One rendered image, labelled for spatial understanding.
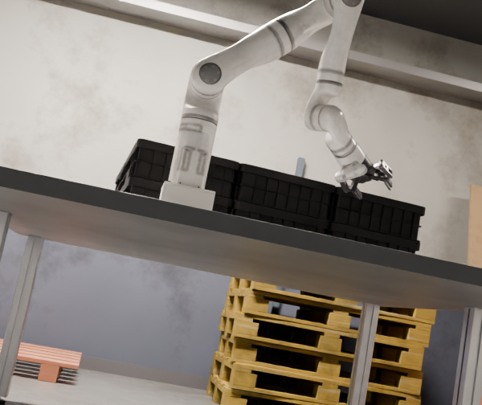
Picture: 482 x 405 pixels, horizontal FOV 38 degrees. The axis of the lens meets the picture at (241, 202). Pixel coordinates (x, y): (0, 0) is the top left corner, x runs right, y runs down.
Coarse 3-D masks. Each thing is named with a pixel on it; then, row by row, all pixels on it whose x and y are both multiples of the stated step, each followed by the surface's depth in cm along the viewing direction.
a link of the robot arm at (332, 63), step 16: (336, 0) 177; (352, 0) 177; (336, 16) 178; (352, 16) 178; (336, 32) 178; (352, 32) 179; (336, 48) 179; (320, 64) 181; (336, 64) 179; (336, 80) 179
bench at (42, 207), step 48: (0, 192) 145; (48, 192) 136; (96, 192) 138; (0, 240) 188; (96, 240) 235; (144, 240) 198; (192, 240) 170; (240, 240) 150; (288, 240) 144; (336, 240) 145; (336, 288) 249; (384, 288) 207; (432, 288) 177; (480, 288) 155; (480, 336) 209; (0, 384) 271; (480, 384) 207
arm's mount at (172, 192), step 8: (168, 184) 164; (176, 184) 165; (168, 192) 164; (176, 192) 164; (184, 192) 165; (192, 192) 165; (200, 192) 166; (208, 192) 166; (168, 200) 164; (176, 200) 164; (184, 200) 165; (192, 200) 165; (200, 200) 165; (208, 200) 166; (208, 208) 165
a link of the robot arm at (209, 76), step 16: (256, 32) 175; (272, 32) 174; (240, 48) 173; (256, 48) 173; (272, 48) 175; (288, 48) 177; (208, 64) 171; (224, 64) 171; (240, 64) 172; (256, 64) 174; (192, 80) 171; (208, 80) 170; (224, 80) 171
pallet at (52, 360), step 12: (0, 348) 367; (24, 348) 390; (36, 348) 403; (48, 348) 416; (24, 360) 351; (36, 360) 352; (48, 360) 354; (60, 360) 365; (72, 360) 376; (48, 372) 353
